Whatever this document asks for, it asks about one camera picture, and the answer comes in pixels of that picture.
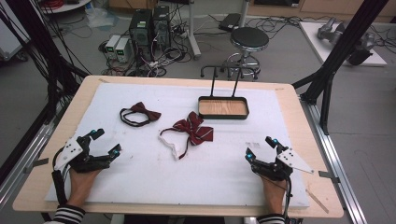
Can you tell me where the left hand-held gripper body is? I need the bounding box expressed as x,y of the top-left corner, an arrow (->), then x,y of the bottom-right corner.
53,134 -> 114,174

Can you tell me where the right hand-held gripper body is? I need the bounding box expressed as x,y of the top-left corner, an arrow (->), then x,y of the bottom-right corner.
250,145 -> 315,182

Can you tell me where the dark red bow tie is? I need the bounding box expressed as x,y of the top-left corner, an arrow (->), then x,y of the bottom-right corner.
119,101 -> 163,128

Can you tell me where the black rack with wooden tray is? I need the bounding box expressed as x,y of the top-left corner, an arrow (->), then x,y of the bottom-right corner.
197,64 -> 250,120

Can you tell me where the striped red bow tie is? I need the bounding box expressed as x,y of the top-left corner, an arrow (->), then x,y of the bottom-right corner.
159,110 -> 215,161

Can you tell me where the person's left hand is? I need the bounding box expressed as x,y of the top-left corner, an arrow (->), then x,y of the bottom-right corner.
66,167 -> 103,208

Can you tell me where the person's right hand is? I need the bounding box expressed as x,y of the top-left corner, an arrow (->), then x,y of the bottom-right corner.
261,177 -> 288,216

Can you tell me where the white foam mat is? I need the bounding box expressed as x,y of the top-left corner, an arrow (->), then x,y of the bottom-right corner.
44,81 -> 311,210

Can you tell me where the thin wooden stick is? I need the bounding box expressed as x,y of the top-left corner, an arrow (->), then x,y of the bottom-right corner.
304,189 -> 330,215

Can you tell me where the white power supply unit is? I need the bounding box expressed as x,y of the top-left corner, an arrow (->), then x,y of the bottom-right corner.
105,34 -> 122,61
114,37 -> 132,63

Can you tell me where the black round stool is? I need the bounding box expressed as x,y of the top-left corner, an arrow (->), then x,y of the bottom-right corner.
221,26 -> 271,80

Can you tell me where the large black computer tower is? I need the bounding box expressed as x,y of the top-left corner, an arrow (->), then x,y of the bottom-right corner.
128,8 -> 154,61

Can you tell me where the white floor board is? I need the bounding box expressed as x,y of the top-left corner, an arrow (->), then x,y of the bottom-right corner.
298,21 -> 389,67

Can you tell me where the clear plastic bag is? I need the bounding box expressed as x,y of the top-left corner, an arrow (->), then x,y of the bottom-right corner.
85,6 -> 120,30

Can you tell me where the slim black computer tower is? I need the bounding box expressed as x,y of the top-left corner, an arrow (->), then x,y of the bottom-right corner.
151,5 -> 172,51

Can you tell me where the black flat box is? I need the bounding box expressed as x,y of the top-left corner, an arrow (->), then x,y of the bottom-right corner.
218,12 -> 243,33

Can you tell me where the white table leg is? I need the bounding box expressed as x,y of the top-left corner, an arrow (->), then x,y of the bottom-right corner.
186,0 -> 202,61

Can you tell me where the grey metal bracket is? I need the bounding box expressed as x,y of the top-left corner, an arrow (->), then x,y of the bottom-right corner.
318,170 -> 341,184
23,157 -> 50,175

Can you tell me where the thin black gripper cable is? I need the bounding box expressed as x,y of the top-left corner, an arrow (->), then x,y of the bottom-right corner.
280,176 -> 294,219

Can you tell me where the black sleeved gripper cable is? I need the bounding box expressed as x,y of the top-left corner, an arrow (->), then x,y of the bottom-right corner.
50,148 -> 73,207

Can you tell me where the aluminium rail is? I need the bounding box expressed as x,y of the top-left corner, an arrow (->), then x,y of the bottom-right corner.
299,95 -> 369,224
0,102 -> 66,208

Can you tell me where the black frame with cables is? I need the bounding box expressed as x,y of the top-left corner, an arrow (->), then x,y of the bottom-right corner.
0,0 -> 92,125

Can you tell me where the tangle of floor cables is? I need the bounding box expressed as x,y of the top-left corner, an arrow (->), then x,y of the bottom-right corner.
98,18 -> 200,77

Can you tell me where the black frame post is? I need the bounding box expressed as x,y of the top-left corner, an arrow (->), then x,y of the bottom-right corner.
291,0 -> 390,135

